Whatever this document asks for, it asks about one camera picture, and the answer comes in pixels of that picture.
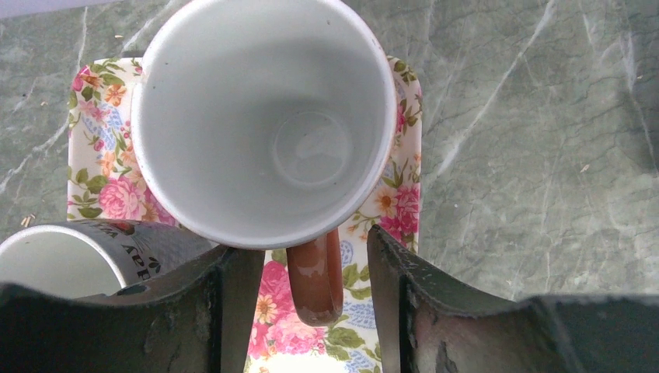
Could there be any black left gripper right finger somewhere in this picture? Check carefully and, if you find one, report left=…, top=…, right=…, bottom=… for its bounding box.
left=367, top=226, right=658, bottom=372

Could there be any orange floral mug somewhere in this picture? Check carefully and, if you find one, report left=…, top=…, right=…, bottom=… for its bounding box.
left=131, top=1, right=398, bottom=326

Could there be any floral serving tray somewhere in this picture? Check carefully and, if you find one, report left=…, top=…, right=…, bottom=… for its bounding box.
left=67, top=58, right=422, bottom=372

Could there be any small light blue mug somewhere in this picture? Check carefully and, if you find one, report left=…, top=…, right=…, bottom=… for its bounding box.
left=1, top=219, right=211, bottom=298

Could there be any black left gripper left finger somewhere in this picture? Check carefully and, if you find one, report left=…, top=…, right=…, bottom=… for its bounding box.
left=1, top=246, right=264, bottom=372

